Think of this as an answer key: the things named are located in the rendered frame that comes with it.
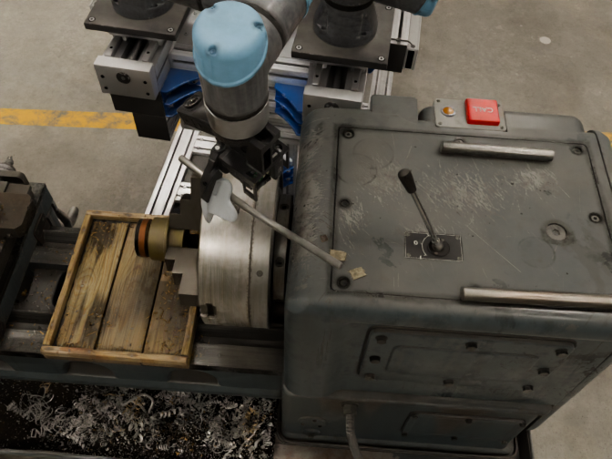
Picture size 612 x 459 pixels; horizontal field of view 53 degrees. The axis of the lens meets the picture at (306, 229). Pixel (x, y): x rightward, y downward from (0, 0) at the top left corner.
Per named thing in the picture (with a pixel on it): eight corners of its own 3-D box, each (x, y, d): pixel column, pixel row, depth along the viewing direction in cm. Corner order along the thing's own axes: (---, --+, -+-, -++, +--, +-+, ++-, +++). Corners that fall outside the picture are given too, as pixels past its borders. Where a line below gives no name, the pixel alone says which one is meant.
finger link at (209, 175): (200, 206, 84) (220, 154, 79) (192, 199, 85) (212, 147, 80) (221, 197, 88) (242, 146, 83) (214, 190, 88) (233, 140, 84)
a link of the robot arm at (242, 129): (189, 97, 70) (237, 55, 73) (195, 120, 74) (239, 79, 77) (238, 133, 68) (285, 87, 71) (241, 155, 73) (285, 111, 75)
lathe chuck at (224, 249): (269, 209, 141) (263, 133, 112) (254, 344, 128) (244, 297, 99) (229, 207, 141) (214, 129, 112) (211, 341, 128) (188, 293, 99)
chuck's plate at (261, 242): (284, 210, 141) (282, 135, 112) (271, 346, 128) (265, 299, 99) (269, 209, 141) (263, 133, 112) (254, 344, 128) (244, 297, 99)
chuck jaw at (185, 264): (225, 248, 116) (215, 301, 108) (227, 264, 120) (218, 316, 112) (167, 244, 116) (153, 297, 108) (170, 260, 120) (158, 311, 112)
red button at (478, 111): (494, 107, 120) (496, 99, 118) (497, 129, 117) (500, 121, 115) (463, 105, 120) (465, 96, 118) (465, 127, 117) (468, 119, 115)
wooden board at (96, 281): (214, 228, 148) (213, 218, 144) (188, 370, 127) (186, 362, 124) (91, 219, 148) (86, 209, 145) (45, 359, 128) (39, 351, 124)
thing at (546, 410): (455, 361, 223) (538, 225, 151) (467, 501, 196) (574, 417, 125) (291, 349, 223) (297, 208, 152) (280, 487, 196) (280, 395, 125)
